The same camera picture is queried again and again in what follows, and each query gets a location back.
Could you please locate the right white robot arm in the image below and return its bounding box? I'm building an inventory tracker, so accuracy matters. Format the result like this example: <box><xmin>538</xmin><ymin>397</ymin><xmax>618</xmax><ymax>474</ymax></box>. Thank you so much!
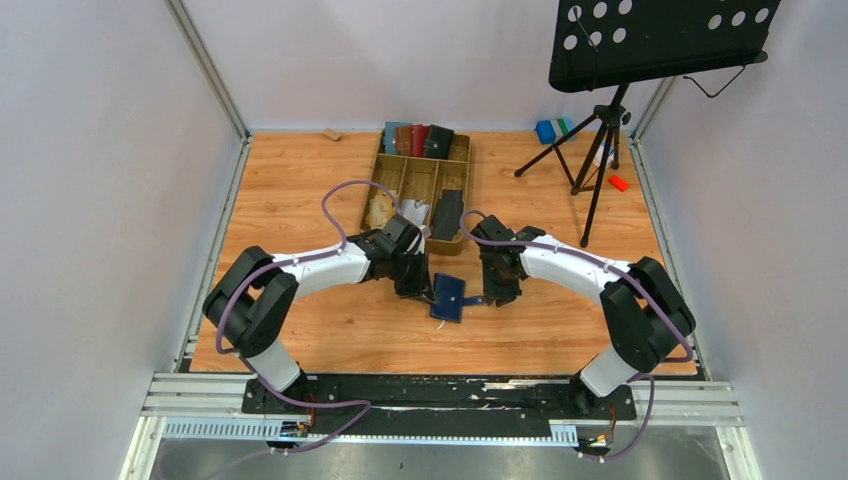
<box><xmin>463</xmin><ymin>215</ymin><xmax>696</xmax><ymax>402</ymax></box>

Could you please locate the black cards pile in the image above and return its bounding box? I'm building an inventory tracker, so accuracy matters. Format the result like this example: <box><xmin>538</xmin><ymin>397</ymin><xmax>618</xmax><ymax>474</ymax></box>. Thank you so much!
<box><xmin>431</xmin><ymin>189</ymin><xmax>464</xmax><ymax>241</ymax></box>

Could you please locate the red card holder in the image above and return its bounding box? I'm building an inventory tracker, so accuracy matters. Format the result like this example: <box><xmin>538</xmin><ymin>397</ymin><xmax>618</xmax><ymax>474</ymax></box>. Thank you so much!
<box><xmin>411</xmin><ymin>124</ymin><xmax>430</xmax><ymax>157</ymax></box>

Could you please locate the black music stand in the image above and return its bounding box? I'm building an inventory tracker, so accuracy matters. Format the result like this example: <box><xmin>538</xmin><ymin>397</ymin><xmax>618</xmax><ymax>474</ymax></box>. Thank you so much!
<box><xmin>541</xmin><ymin>0</ymin><xmax>780</xmax><ymax>224</ymax></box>

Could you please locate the brown card holder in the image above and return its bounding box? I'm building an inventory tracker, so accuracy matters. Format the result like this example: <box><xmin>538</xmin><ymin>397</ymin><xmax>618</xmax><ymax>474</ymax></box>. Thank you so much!
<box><xmin>394</xmin><ymin>124</ymin><xmax>412</xmax><ymax>156</ymax></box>

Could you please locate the dark blue card holder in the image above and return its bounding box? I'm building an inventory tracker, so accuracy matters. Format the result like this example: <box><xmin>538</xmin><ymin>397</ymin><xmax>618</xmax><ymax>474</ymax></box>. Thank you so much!
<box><xmin>429</xmin><ymin>273</ymin><xmax>484</xmax><ymax>323</ymax></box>

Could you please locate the blue green block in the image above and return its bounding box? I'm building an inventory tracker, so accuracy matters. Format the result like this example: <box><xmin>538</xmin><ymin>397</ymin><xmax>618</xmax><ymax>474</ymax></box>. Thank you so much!
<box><xmin>534</xmin><ymin>117</ymin><xmax>575</xmax><ymax>145</ymax></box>

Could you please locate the woven wicker tray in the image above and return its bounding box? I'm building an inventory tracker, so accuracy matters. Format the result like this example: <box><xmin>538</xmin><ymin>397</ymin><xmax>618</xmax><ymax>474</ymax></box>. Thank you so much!
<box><xmin>370</xmin><ymin>132</ymin><xmax>472</xmax><ymax>227</ymax></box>

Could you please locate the red block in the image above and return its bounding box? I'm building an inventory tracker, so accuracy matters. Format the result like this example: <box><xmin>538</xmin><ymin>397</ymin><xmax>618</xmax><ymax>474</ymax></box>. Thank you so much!
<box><xmin>608</xmin><ymin>175</ymin><xmax>630</xmax><ymax>192</ymax></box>

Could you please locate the white cards pile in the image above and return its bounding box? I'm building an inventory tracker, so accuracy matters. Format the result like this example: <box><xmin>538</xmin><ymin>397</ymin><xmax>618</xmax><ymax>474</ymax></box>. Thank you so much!
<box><xmin>400</xmin><ymin>198</ymin><xmax>430</xmax><ymax>227</ymax></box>

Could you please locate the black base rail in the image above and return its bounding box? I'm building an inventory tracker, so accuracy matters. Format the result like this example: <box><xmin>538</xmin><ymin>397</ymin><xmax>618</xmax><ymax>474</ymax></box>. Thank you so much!
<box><xmin>241</xmin><ymin>374</ymin><xmax>637</xmax><ymax>426</ymax></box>

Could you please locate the white slotted cable duct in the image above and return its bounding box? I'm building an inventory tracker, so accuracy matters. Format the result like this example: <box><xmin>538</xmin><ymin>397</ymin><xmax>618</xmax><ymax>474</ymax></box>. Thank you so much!
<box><xmin>163</xmin><ymin>410</ymin><xmax>578</xmax><ymax>447</ymax></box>

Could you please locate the gold cards pile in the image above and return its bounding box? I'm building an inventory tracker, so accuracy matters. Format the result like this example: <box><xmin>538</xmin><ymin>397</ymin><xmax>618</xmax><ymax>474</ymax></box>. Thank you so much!
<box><xmin>365</xmin><ymin>190</ymin><xmax>395</xmax><ymax>229</ymax></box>

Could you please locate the small wooden block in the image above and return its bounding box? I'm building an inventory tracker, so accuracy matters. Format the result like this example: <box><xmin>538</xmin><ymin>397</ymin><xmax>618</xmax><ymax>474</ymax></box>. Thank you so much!
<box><xmin>323</xmin><ymin>128</ymin><xmax>342</xmax><ymax>142</ymax></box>

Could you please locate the black card holder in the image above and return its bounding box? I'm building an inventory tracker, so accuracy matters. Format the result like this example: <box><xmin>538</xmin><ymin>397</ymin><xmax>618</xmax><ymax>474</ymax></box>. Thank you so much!
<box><xmin>423</xmin><ymin>124</ymin><xmax>455</xmax><ymax>159</ymax></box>

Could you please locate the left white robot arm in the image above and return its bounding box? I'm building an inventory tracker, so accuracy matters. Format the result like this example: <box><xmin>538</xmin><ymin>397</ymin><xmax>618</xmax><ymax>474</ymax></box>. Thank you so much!
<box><xmin>202</xmin><ymin>215</ymin><xmax>436</xmax><ymax>392</ymax></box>

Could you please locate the teal card holder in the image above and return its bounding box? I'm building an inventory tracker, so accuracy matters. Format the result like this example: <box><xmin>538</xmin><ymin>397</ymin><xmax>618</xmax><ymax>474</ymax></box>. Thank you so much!
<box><xmin>383</xmin><ymin>122</ymin><xmax>410</xmax><ymax>155</ymax></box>

